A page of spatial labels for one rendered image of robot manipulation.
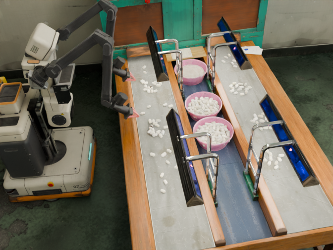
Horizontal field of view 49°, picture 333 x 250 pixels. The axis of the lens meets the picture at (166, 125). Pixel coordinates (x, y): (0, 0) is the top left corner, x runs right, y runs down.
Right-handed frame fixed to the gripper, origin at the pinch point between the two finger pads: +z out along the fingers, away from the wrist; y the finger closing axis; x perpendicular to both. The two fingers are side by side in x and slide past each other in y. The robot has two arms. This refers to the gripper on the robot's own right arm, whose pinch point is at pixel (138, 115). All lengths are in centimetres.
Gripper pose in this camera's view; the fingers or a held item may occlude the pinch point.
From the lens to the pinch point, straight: 245.4
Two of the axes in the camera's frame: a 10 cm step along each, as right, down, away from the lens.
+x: -6.0, 6.4, 4.8
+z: 7.8, 3.6, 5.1
